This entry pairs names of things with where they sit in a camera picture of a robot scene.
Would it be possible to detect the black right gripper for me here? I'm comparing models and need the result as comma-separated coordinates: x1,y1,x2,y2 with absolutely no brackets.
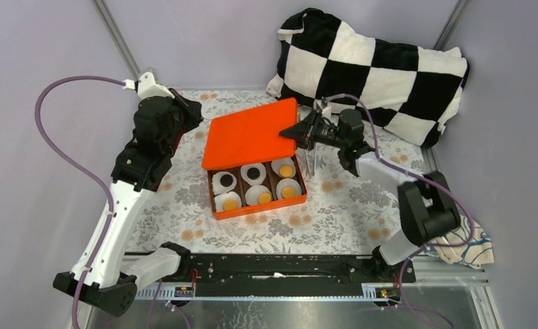
278,110,347,151

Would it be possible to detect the orange cookie cup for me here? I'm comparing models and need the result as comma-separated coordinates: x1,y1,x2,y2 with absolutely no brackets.
278,164,295,178
281,186,297,199
222,199,239,211
257,192,272,204

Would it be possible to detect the black cookie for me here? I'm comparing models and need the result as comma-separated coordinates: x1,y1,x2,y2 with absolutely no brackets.
246,167,261,180
219,174,234,187

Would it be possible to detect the orange box lid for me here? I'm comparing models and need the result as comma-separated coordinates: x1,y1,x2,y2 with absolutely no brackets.
201,98,297,171

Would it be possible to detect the orange cookie box base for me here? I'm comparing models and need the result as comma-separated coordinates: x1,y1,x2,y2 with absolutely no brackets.
207,156,308,220

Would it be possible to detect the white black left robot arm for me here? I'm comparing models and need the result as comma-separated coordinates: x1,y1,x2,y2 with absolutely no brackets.
53,69,203,321

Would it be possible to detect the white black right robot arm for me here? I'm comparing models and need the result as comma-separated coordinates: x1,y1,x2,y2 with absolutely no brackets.
279,109,461,282

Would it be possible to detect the white paper cup back right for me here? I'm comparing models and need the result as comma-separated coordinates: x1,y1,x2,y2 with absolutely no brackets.
271,158,296,178

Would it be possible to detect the white paper cup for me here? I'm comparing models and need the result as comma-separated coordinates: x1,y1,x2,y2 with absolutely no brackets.
245,184,271,206
214,191,242,212
212,171,237,195
276,178,302,200
271,158,296,178
240,162,267,186

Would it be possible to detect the white paper cup front right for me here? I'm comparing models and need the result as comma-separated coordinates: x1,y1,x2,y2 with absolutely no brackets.
276,178,302,200

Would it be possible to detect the white paper cup back middle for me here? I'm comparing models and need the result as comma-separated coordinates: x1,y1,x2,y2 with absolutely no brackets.
240,162,267,186

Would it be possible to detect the floral table mat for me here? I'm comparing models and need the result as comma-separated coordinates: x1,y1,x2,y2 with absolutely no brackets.
114,88,437,256

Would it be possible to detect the white paper cup front middle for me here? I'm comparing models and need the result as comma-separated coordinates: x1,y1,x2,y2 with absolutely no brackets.
245,184,271,206

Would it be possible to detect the white paper cup back left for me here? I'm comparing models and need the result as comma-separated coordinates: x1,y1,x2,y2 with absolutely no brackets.
212,171,237,195

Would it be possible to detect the white paper cup front left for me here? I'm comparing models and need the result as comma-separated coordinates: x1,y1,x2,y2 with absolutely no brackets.
214,191,242,212

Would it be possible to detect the black white checkered blanket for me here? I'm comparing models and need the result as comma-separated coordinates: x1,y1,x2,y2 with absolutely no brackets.
267,8,469,148

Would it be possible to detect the beige blue patterned cloth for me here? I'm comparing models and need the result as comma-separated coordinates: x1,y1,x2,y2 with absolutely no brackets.
425,215,495,269

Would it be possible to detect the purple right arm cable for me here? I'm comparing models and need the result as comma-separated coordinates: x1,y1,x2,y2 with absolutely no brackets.
321,93,476,329

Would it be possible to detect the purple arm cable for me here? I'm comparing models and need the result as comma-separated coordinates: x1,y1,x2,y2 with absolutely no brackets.
321,93,476,329
34,75,193,329

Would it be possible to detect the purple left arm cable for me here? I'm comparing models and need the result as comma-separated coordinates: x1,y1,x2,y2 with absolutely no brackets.
34,75,193,329

